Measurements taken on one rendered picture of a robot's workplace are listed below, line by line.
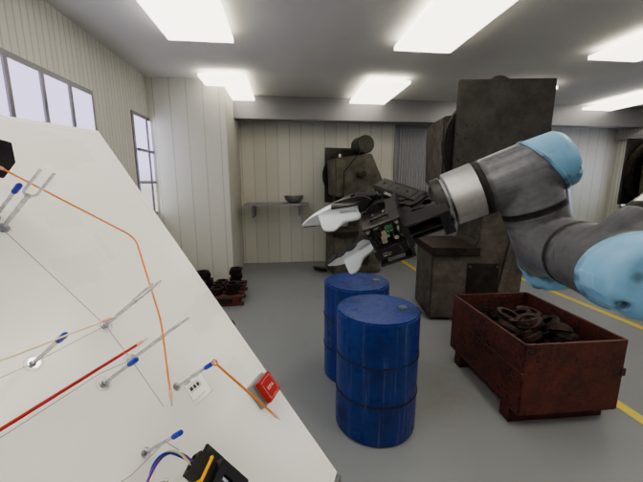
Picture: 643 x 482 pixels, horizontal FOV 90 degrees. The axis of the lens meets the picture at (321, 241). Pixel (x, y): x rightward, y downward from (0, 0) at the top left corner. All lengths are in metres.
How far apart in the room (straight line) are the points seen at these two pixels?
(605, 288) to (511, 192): 0.16
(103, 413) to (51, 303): 0.19
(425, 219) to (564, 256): 0.15
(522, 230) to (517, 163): 0.09
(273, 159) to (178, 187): 1.94
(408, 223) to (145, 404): 0.50
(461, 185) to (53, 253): 0.65
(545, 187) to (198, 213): 4.87
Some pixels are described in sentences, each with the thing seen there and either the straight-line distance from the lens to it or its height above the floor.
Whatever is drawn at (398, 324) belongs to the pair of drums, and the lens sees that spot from 1.91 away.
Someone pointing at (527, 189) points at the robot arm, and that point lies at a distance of 0.47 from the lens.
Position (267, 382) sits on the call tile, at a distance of 0.79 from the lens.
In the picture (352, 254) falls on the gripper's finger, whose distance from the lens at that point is 0.53.
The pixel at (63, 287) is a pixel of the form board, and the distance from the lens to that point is 0.67.
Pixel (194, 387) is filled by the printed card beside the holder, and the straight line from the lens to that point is 0.71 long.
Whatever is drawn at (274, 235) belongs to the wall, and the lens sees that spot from 6.34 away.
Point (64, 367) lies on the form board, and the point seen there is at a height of 1.30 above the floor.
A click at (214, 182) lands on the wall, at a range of 5.04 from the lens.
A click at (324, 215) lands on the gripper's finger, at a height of 1.51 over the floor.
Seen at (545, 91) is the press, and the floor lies 2.38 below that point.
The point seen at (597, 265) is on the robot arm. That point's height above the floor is 1.49.
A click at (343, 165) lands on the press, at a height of 1.82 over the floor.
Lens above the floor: 1.56
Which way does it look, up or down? 10 degrees down
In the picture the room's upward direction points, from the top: straight up
